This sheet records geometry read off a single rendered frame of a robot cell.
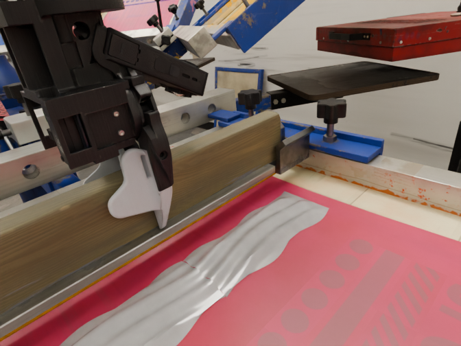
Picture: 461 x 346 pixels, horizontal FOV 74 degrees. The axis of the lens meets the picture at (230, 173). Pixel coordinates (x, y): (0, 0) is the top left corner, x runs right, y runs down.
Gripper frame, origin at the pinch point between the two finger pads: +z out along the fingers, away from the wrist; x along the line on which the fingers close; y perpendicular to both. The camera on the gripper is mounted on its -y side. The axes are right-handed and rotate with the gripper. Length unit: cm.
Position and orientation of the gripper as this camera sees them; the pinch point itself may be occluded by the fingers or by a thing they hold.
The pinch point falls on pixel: (155, 206)
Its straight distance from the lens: 34.2
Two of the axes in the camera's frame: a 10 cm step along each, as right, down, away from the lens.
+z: 1.0, 8.8, 4.6
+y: -7.2, 3.9, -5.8
